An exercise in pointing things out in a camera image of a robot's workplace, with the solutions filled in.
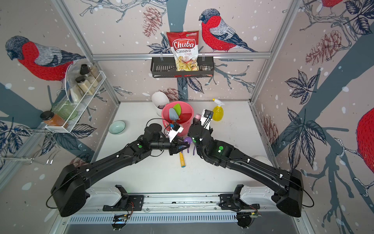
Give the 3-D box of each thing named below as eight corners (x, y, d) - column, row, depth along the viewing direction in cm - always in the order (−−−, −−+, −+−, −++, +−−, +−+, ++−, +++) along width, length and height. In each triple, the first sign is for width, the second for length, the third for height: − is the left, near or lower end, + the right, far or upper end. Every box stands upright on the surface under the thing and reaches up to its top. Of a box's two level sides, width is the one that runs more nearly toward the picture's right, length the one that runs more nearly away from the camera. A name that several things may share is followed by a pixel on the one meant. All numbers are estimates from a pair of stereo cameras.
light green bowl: (108, 134, 101) (106, 131, 99) (113, 123, 107) (111, 120, 105) (123, 134, 101) (121, 131, 99) (127, 123, 107) (125, 120, 105)
